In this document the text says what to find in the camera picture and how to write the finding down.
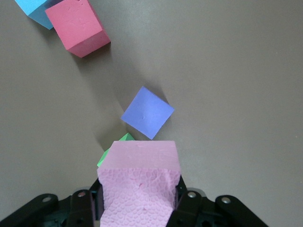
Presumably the brown table mat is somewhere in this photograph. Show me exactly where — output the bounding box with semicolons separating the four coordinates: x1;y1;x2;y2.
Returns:
0;0;303;227

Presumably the purple foam cube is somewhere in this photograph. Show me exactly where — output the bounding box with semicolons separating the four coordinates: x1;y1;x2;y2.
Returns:
120;86;175;140

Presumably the pink foam cube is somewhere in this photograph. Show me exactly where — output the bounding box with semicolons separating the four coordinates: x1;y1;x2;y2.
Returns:
97;140;182;227

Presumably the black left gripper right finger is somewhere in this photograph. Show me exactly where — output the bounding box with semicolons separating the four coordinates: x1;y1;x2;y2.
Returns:
165;177;269;227

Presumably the red foam cube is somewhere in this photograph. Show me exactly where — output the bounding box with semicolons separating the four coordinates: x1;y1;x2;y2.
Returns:
45;0;111;58

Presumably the green foam cube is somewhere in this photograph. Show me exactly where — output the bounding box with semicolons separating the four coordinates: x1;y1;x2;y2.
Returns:
97;132;136;168

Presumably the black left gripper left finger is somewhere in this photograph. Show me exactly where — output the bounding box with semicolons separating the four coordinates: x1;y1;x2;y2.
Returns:
0;178;105;227

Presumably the blue foam cube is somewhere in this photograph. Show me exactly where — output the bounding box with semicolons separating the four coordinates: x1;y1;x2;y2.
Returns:
14;0;57;30

